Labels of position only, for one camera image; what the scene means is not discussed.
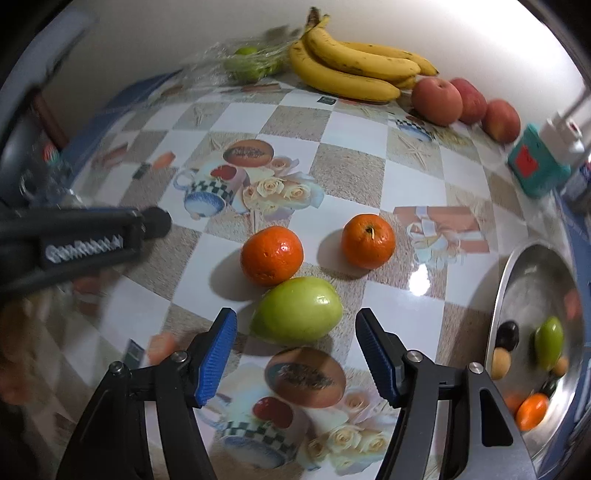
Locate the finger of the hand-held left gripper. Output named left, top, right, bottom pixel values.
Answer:
left=117, top=209, right=147, bottom=252

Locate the large green mango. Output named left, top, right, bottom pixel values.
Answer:
left=249, top=277, right=343, bottom=344

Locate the brown wooden furniture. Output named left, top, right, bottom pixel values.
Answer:
left=32, top=88, right=70, bottom=148

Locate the plain orange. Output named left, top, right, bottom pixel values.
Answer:
left=515, top=392, right=550, bottom=432
left=240, top=226, right=304, bottom=287

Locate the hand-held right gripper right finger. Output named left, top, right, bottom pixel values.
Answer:
left=355, top=308, right=539, bottom=480

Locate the large tan round fruit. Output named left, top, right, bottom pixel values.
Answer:
left=490, top=347, right=511, bottom=380

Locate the plastic bag of green limes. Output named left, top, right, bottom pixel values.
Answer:
left=194, top=34, right=296, bottom=86

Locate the small green mango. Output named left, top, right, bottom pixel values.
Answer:
left=534, top=316, right=565, bottom=372

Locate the teal box with red label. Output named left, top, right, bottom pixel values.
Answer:
left=507, top=124, right=572, bottom=198

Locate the orange with stem mark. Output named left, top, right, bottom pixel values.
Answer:
left=341, top=213, right=397, bottom=270

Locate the red apple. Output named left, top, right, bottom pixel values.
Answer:
left=450, top=78, right=488, bottom=124
left=481, top=99, right=522, bottom=143
left=411, top=77, right=463, bottom=127

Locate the yellow banana bunch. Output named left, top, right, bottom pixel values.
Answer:
left=288, top=7, right=439, bottom=103

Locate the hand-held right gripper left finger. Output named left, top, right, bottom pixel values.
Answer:
left=55, top=307, right=238, bottom=480

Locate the clear glass mug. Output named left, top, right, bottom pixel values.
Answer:
left=18, top=138, right=75, bottom=204

